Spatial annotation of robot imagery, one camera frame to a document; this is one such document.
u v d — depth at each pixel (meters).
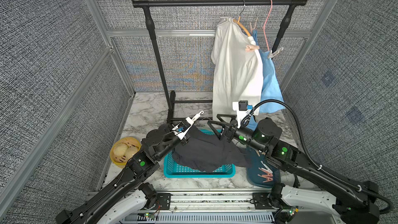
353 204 0.39
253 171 0.82
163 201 0.73
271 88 0.61
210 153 0.80
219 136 0.52
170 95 1.16
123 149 0.84
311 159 0.44
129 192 0.48
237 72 0.72
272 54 0.59
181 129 0.51
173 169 0.83
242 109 0.51
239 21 0.62
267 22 0.85
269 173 0.80
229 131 0.50
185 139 0.57
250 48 0.55
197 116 0.61
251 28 0.74
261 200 0.73
